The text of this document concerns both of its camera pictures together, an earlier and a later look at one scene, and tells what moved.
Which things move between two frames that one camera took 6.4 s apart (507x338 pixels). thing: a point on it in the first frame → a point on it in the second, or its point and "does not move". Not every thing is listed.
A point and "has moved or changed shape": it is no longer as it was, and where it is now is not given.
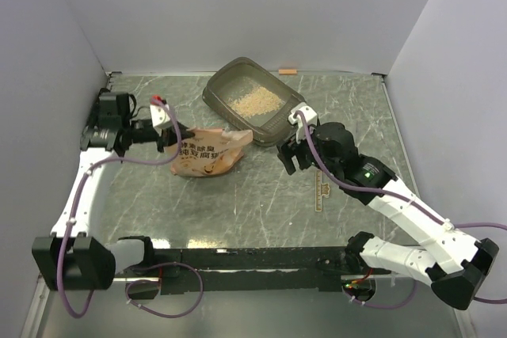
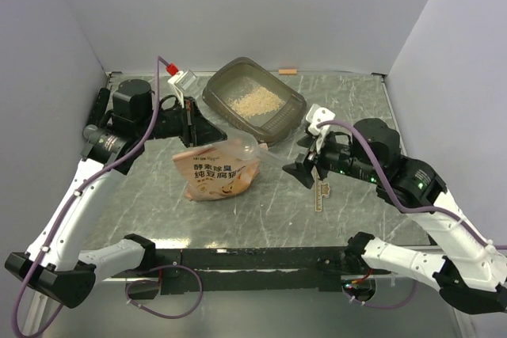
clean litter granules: [256, 101] does not move
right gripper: [290, 148] → [300, 169]
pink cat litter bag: [209, 151] has moved or changed shape
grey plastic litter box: [256, 99] does not move
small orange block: [287, 72] does not move
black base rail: [249, 270] does not move
